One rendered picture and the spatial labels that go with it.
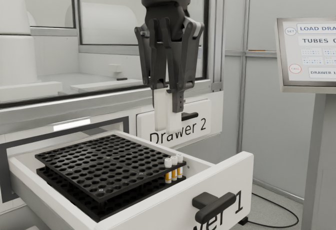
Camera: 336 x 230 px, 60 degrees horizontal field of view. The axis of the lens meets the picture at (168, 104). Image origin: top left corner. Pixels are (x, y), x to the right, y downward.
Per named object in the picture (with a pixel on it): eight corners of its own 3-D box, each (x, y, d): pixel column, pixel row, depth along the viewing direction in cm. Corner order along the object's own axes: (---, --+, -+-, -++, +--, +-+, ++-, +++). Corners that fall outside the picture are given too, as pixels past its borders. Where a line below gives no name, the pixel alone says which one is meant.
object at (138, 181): (186, 164, 51) (186, 161, 51) (99, 202, 39) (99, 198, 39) (178, 161, 53) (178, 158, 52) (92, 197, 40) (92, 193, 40)
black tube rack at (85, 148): (185, 194, 53) (186, 161, 51) (101, 240, 40) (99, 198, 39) (114, 160, 68) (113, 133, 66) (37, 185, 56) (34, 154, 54)
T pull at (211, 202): (237, 202, 38) (237, 192, 38) (201, 227, 33) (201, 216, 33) (214, 192, 41) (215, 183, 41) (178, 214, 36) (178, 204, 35)
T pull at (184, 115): (198, 116, 82) (199, 112, 82) (181, 121, 77) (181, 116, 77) (189, 115, 85) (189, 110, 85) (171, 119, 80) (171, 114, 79)
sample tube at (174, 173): (172, 179, 52) (172, 155, 51) (178, 180, 51) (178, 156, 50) (169, 182, 51) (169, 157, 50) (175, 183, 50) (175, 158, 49)
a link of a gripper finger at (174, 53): (176, 20, 46) (183, 18, 45) (183, 90, 47) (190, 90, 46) (158, 18, 43) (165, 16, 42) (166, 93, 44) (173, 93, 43)
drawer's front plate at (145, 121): (210, 132, 94) (211, 99, 92) (141, 157, 74) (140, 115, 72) (206, 131, 95) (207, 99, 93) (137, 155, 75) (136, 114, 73)
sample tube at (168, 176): (168, 181, 51) (168, 157, 50) (173, 184, 50) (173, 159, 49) (163, 184, 50) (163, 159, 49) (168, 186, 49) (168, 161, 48)
